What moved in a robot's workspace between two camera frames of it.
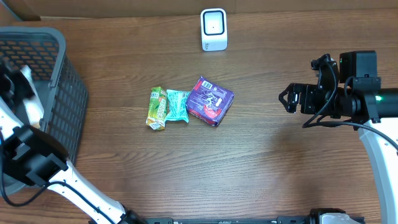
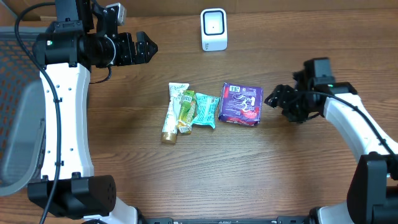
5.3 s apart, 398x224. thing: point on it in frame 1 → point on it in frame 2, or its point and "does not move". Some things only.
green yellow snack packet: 157,112 → 186,112
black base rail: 279,219 does not move
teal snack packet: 177,109 → 206,108
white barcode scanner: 214,29 does not move
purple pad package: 208,102 → 240,104
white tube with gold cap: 33,107 → 175,91
